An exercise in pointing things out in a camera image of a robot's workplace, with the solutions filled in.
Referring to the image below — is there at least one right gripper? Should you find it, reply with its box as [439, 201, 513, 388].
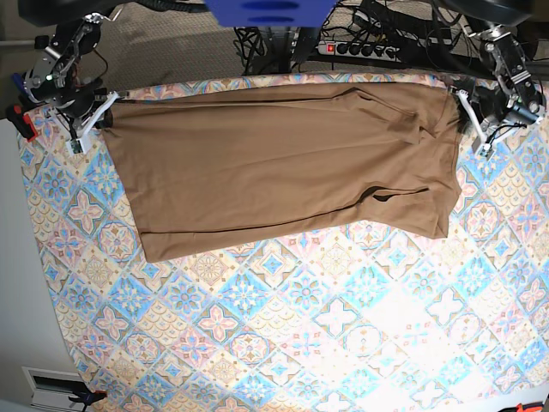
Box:
[53, 88, 113, 129]

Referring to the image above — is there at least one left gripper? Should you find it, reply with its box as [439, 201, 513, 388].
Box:
[455, 85, 545, 137]

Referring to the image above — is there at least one brown t-shirt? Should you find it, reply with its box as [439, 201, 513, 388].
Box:
[103, 82, 461, 263]

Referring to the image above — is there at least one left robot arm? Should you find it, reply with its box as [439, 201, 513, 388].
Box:
[430, 1, 546, 143]

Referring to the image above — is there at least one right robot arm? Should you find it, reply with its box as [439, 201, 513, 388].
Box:
[17, 1, 122, 128]

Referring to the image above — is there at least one red black clamp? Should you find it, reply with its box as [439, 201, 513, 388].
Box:
[12, 105, 37, 142]

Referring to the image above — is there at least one white power strip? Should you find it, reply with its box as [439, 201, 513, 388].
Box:
[317, 40, 401, 63]

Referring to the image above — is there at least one patterned tablecloth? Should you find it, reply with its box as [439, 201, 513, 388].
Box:
[16, 70, 549, 412]

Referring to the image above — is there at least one white floor vent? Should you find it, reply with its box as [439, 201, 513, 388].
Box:
[21, 367, 85, 411]

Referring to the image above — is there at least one orange black clamp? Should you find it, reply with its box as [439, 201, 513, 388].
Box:
[68, 391, 107, 407]

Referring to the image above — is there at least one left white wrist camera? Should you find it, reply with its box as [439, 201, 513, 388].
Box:
[449, 86, 527, 160]

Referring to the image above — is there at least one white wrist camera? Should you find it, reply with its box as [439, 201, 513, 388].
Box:
[449, 86, 527, 160]
[65, 91, 129, 155]

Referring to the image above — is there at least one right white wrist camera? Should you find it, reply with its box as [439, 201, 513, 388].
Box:
[65, 91, 129, 155]

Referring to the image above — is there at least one blue handled clamp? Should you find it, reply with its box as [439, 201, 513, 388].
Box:
[10, 73, 34, 103]

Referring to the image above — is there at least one blue mount plate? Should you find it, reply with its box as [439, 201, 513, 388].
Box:
[205, 0, 336, 27]

